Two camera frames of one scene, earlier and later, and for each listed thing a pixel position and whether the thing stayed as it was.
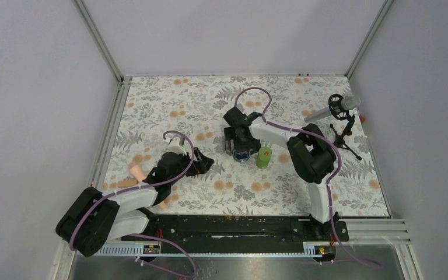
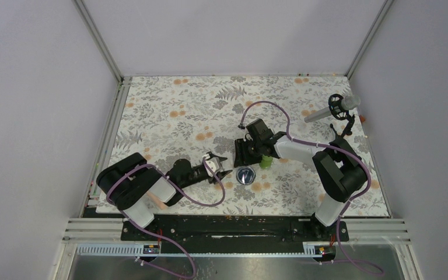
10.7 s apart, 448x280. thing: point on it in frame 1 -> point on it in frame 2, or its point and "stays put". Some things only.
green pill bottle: x=263 y=159 stays put
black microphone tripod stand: x=347 y=131 stays put
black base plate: x=238 y=234 stays put
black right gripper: x=231 y=134 -> x=241 y=147
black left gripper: x=201 y=165 -> x=221 y=174
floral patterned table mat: x=243 y=123 stays put
